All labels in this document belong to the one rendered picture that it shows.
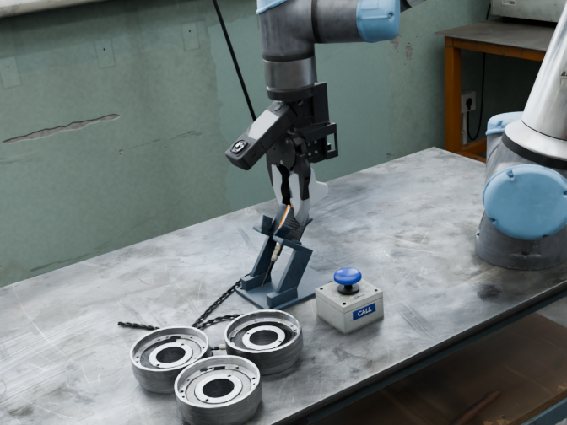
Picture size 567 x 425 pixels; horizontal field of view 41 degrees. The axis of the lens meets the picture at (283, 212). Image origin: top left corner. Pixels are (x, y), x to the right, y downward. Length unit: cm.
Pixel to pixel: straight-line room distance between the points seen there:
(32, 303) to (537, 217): 79
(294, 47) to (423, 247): 44
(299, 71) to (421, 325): 40
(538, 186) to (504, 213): 6
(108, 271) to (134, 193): 134
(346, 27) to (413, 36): 219
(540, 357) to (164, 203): 162
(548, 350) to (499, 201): 52
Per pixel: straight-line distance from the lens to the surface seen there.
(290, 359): 101
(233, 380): 96
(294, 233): 116
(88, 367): 110
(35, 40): 248
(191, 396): 95
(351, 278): 107
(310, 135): 110
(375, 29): 104
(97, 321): 121
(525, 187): 104
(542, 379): 143
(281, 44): 106
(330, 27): 104
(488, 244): 125
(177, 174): 273
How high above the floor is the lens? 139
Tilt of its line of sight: 23 degrees down
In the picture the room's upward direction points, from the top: 6 degrees counter-clockwise
